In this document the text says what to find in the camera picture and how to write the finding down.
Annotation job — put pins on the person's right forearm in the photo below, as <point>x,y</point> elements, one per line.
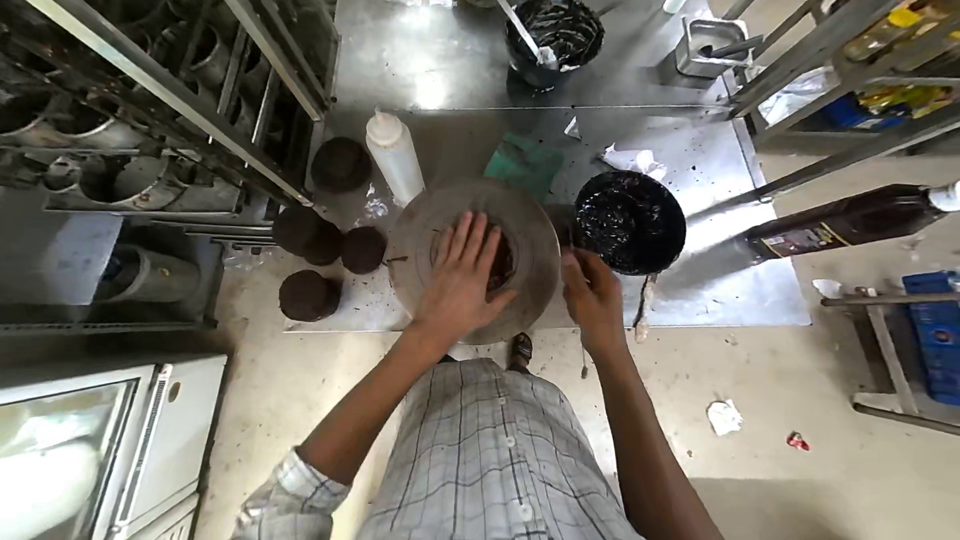
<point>645,442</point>

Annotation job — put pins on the brown chocolate cake layer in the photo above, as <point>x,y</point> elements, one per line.
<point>503,271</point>

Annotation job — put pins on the person's left hand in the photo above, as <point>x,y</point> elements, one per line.
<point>454,296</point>

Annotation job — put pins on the person's left ring finger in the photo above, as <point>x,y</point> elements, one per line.
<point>459,238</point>

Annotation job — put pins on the person's left thumb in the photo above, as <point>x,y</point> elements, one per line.
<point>500,301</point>

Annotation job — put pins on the person's left little finger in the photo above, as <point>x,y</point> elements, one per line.
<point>444,246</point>

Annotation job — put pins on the white squeeze bottle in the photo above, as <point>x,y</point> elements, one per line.
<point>397,161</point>

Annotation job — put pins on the person's right fingers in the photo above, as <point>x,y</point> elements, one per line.
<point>598,270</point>

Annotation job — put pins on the person's legs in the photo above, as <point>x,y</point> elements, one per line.
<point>521,349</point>

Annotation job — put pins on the person's right thumb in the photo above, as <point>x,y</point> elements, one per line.
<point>574,274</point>

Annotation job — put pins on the blue crate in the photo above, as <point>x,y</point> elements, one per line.
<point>934,337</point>

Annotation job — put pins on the person's body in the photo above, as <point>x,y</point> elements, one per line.
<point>502,457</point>

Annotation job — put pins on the person's left forearm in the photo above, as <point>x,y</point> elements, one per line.
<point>371,405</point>

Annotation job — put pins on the person's right hand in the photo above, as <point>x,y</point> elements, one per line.
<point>602,307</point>

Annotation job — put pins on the chocolate-smeared stick utensil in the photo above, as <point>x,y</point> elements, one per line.
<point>644,311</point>

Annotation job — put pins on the black bowl with chocolate smears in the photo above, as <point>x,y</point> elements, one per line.
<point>570,37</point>

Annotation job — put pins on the red wrapper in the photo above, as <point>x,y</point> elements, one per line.
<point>798,441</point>

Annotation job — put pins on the person's left index finger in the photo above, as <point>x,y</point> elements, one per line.
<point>489,251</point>

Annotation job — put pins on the metal rack with baking tins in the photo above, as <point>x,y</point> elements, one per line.
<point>187,124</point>

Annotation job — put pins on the black bowl with glossy chocolate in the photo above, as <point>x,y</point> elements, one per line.
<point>630,223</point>

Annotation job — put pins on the crumpled white tissue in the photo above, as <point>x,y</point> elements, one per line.
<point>724,418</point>

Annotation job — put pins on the round grey cake turntable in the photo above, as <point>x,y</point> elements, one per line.
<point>412,255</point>

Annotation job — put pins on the metal rack with bottles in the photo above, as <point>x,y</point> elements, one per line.
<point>825,161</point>

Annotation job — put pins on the dark round chocolate cake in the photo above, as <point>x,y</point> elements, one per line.
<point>294,229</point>
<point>328,246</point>
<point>341,163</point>
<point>364,250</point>
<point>308,295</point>

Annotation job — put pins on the crumpled white paper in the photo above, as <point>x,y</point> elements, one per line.
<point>637,161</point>

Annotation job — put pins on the white spatula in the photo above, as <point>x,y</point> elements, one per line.
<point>520,28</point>

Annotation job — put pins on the clear crumpled plastic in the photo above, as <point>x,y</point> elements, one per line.
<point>378,202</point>

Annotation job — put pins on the dark bottle with white cap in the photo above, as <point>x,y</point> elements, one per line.
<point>877,213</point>

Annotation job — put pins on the rectangular steel container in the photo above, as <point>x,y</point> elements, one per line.
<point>697,61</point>

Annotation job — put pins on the metal-framed stool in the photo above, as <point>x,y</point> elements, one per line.
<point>890,352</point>

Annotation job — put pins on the person's left middle finger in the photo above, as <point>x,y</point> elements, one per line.
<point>475,238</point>

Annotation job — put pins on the grey metal utensil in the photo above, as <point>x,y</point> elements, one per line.
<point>735,48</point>

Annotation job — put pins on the small white paper scrap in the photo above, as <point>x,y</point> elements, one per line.
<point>573,129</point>

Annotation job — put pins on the green plastic sheet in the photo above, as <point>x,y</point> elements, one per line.
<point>525,161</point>

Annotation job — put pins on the white refrigerator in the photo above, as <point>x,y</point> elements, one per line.
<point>176,431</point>

